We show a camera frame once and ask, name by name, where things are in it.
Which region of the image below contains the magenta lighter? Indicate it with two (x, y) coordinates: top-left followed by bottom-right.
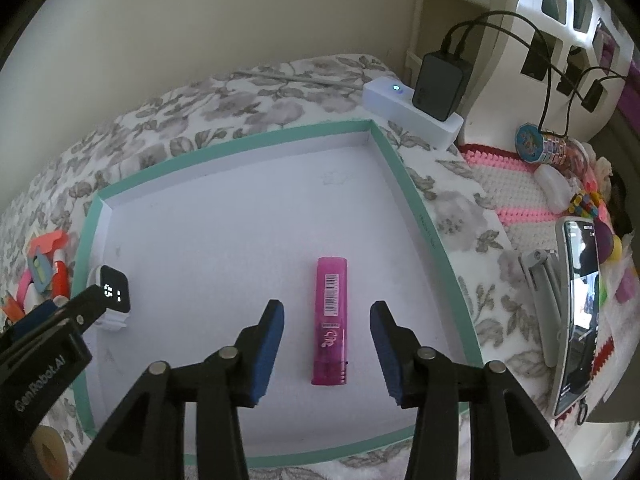
(311, 257), (348, 386)

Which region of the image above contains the blue toy gun green slider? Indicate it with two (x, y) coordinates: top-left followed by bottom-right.
(27, 249), (53, 294)

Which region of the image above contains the grey floral blanket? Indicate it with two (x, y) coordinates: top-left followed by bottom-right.
(0, 52), (557, 480)

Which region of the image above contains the pink plastic band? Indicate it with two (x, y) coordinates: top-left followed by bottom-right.
(15, 269), (32, 304)

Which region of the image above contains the black cable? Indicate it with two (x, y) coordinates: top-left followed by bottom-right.
(441, 8), (629, 141)

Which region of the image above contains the teal shallow cardboard tray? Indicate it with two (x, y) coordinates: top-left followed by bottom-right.
(73, 120), (483, 468)

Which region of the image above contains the colourful small toys pile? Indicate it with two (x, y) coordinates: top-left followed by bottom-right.
(567, 157), (639, 304)

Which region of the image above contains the coral toy gun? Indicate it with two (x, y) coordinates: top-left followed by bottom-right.
(27, 230), (68, 257)

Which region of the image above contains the white smartwatch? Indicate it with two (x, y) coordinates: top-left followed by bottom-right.
(87, 264), (131, 332)

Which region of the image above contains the pink white crochet mat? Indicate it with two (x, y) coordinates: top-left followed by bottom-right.
(461, 144), (639, 422)

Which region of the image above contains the glitter candy tube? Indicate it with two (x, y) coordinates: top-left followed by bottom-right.
(514, 124), (588, 165)

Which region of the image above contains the red glue bottle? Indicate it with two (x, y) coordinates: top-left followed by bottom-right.
(52, 248), (70, 307)

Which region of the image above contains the white charger block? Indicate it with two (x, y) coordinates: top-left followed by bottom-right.
(23, 283), (46, 314)

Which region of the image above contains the white small case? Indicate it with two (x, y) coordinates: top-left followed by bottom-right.
(534, 165), (575, 214)

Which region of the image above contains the black power adapter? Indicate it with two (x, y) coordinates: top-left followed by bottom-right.
(412, 51), (473, 122)

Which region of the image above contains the grey phone stand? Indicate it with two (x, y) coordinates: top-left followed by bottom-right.
(518, 249), (561, 367)

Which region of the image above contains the smartphone on stand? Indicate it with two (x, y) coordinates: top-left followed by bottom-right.
(551, 217), (600, 418)

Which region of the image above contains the white power strip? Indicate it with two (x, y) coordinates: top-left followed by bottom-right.
(362, 77), (464, 151)

